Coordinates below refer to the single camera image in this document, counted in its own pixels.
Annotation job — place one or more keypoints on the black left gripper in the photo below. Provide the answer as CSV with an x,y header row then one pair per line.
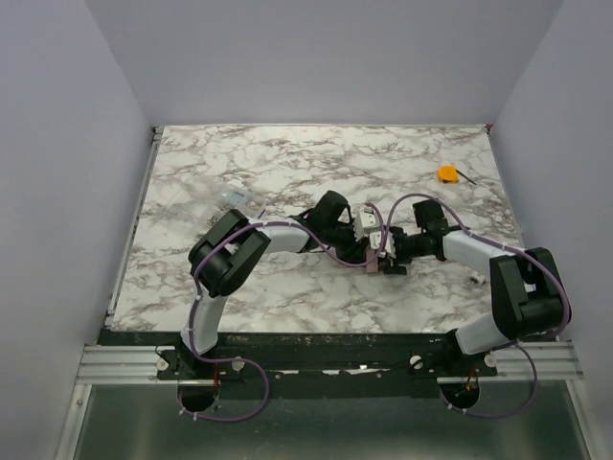
x,y
357,249

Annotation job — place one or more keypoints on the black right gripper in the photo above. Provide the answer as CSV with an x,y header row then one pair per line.
x,y
397,245

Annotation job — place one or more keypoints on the pink folding umbrella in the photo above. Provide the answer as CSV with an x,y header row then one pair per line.
x,y
375,264

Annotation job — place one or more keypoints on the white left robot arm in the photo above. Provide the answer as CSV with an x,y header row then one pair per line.
x,y
223,259

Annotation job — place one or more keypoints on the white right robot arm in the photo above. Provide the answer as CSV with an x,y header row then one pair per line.
x,y
527,297

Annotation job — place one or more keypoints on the small white cylinder part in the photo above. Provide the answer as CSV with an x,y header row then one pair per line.
x,y
477,279

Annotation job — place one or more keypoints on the yellow tape measure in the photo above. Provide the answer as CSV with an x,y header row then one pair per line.
x,y
450,174

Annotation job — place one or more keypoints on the clear bag of screws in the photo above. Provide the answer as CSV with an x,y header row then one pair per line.
x,y
229,197

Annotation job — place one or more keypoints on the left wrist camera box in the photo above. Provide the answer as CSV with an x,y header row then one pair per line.
x,y
366,222

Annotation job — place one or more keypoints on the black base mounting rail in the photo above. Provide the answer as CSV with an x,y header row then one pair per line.
x,y
323,365

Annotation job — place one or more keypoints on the aluminium frame rail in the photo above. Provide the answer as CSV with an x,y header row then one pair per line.
x,y
69,437

